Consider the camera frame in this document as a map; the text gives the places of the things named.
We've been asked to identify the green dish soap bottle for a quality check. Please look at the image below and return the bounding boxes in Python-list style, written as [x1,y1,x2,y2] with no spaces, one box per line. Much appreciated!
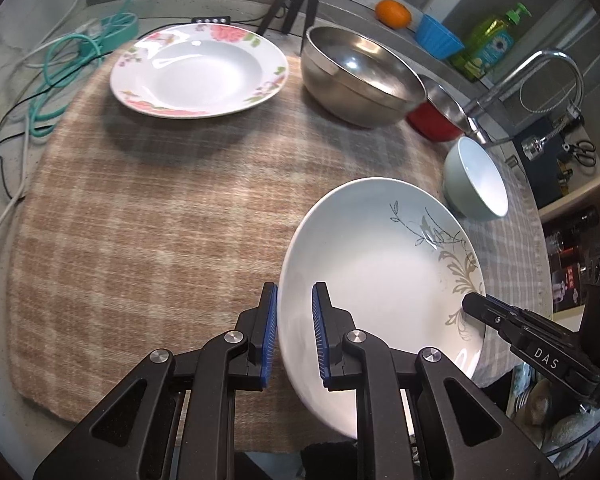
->
[449,2,532,83]

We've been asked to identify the white plate with grey leaves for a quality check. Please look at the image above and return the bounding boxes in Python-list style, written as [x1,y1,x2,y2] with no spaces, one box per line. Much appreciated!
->
[278,177,486,440]

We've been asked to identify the teal extension socket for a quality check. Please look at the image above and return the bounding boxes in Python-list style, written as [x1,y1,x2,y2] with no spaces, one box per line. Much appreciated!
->
[77,14,140,56]

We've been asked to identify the flexible steel sprayer hose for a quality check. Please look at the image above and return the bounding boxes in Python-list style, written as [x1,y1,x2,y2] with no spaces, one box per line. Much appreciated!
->
[500,67,583,161]

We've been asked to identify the blue fluted cup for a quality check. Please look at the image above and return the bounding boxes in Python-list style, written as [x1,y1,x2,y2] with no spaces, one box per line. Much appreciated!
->
[415,14,466,60]

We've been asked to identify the light blue bowl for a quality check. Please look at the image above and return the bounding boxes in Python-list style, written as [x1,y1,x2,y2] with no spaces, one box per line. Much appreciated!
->
[443,137,509,221]

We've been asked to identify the orange fruit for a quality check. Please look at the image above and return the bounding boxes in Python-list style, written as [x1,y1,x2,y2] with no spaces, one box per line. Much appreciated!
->
[375,0,411,30]

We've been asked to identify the white cable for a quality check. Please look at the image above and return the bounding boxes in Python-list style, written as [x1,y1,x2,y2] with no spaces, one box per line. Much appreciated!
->
[24,0,103,68]
[0,125,32,363]

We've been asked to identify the thin black cable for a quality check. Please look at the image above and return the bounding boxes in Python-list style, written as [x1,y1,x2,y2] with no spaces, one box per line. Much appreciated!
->
[0,85,73,202]

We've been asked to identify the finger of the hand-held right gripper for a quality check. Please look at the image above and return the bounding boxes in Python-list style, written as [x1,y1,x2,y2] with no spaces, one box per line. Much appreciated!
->
[462,292,529,349]

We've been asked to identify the steel faucet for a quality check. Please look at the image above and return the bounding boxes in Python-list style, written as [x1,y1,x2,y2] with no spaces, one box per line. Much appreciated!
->
[462,49,586,146]

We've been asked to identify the beige loofah sponge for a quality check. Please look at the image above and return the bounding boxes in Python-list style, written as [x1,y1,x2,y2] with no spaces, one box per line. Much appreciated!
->
[511,376,597,461]

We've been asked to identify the black scissors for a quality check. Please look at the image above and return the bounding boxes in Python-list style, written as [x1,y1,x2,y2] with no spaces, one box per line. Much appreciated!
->
[560,140,598,167]

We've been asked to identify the large steel bowl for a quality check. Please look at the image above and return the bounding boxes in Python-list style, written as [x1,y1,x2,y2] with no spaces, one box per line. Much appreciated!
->
[300,25,427,129]

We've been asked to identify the teal cable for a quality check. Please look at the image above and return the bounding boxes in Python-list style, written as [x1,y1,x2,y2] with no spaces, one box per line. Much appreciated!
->
[29,0,157,137]

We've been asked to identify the beige plaid cloth mat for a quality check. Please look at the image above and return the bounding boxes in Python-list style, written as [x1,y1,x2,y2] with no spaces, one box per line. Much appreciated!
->
[10,50,553,453]

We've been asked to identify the floral print plate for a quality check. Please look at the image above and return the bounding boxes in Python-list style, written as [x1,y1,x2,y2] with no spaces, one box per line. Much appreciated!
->
[110,24,289,120]

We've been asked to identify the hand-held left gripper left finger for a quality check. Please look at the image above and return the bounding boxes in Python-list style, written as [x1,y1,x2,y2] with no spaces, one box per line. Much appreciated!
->
[32,282,280,480]

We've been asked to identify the black tripod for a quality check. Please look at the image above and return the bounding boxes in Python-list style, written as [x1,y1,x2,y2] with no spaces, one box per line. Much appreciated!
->
[256,0,323,56]

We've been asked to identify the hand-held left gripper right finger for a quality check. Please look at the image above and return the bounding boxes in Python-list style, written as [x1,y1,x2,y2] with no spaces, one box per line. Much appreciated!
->
[311,282,561,480]

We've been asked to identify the dark bottle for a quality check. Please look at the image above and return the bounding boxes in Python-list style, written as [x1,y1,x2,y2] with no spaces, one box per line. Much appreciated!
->
[560,206,600,233]

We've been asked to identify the red bowl with steel interior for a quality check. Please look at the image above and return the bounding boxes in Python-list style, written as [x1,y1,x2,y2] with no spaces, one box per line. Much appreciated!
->
[406,75,467,144]

